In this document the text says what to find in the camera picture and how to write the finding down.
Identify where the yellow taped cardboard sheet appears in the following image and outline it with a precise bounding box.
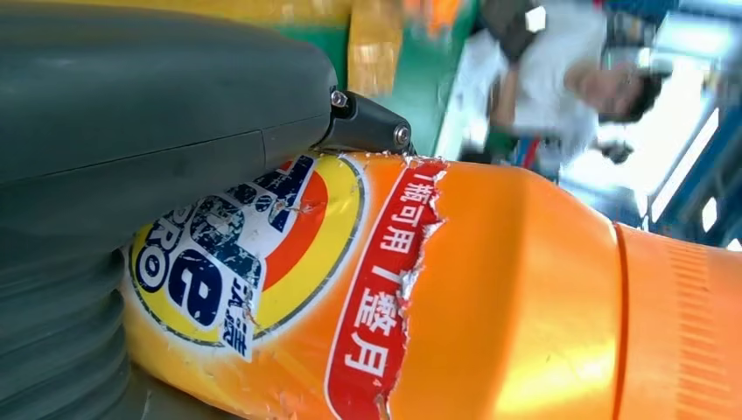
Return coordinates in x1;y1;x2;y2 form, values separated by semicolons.
58;0;407;97

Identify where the person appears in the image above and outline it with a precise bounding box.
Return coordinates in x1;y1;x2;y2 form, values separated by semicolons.
458;0;668;181

